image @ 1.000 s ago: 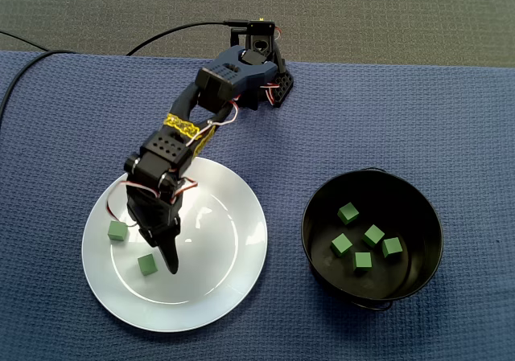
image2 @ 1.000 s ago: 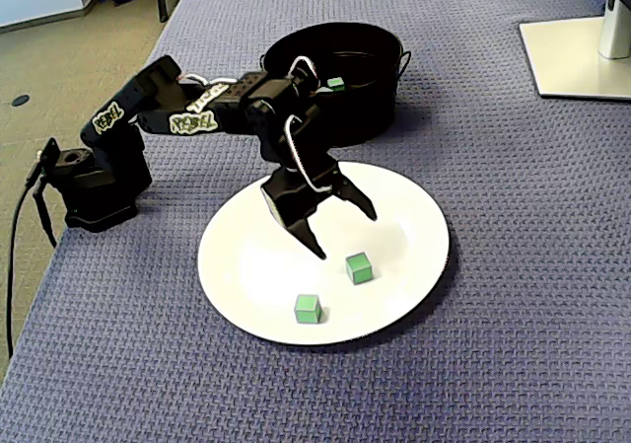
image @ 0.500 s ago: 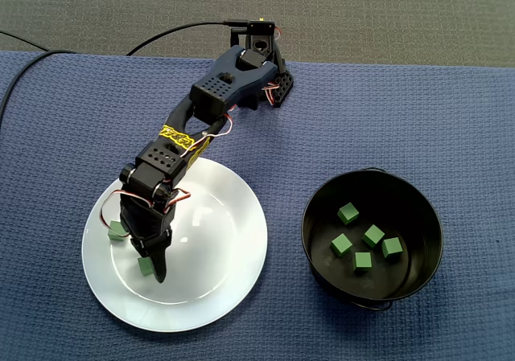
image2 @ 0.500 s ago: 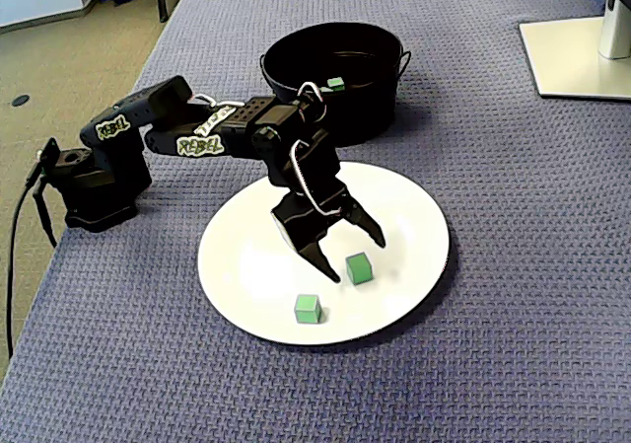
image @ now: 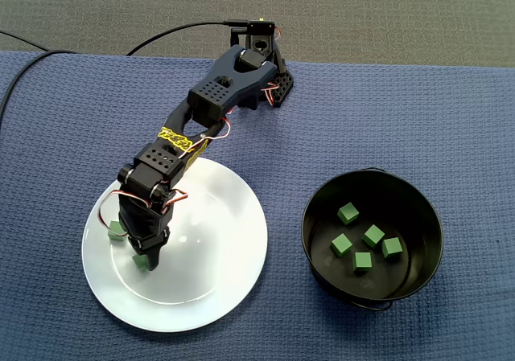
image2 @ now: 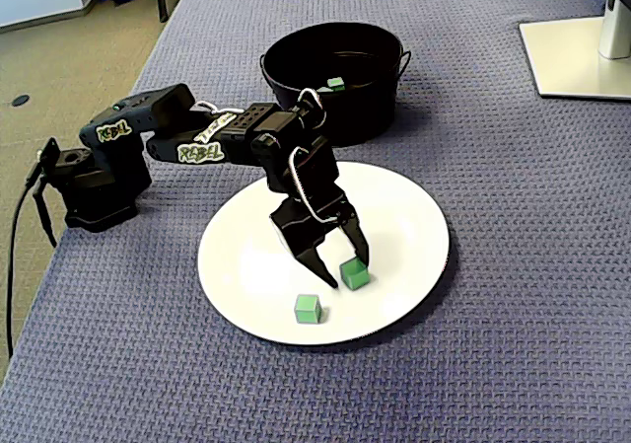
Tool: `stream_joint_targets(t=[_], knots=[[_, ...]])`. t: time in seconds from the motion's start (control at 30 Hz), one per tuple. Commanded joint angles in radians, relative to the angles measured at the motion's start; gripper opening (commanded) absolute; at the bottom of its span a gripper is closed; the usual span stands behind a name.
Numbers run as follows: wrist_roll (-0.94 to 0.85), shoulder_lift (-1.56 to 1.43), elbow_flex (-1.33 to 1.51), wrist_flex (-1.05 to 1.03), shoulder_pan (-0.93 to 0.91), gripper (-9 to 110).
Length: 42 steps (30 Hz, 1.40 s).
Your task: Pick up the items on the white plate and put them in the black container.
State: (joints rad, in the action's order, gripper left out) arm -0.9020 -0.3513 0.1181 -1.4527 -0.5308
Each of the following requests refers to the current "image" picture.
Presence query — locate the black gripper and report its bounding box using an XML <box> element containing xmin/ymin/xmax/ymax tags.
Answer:
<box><xmin>117</xmin><ymin>199</ymin><xmax>172</xmax><ymax>273</ymax></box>

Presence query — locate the white round plate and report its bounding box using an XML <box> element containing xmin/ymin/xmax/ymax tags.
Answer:
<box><xmin>81</xmin><ymin>154</ymin><xmax>269</xmax><ymax>333</ymax></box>

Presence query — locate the black metal bucket container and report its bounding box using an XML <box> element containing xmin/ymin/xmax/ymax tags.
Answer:
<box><xmin>301</xmin><ymin>166</ymin><xmax>444</xmax><ymax>312</ymax></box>

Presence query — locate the blue waffle cloth mat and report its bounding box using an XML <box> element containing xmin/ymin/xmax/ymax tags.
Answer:
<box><xmin>0</xmin><ymin>50</ymin><xmax>515</xmax><ymax>361</ymax></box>

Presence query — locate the thick black cable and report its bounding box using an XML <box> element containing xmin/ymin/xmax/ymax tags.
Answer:
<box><xmin>0</xmin><ymin>49</ymin><xmax>76</xmax><ymax>131</ymax></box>

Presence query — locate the black plugged robot cable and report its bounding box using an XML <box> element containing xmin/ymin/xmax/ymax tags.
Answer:
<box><xmin>126</xmin><ymin>18</ymin><xmax>249</xmax><ymax>57</ymax></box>

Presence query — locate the thin black cable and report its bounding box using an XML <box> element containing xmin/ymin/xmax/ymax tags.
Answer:
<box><xmin>0</xmin><ymin>30</ymin><xmax>50</xmax><ymax>52</ymax></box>

